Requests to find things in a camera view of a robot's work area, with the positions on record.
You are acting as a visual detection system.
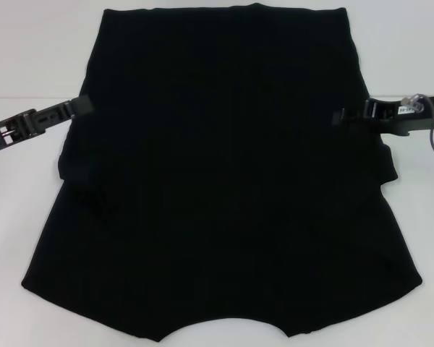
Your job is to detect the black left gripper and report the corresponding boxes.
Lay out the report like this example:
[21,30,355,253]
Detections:
[0,94,96,156]

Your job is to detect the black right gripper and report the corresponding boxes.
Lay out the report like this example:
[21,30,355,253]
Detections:
[331,94,434,138]

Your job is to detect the black shirt with white print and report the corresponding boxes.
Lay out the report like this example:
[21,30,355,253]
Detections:
[21,2,422,347]

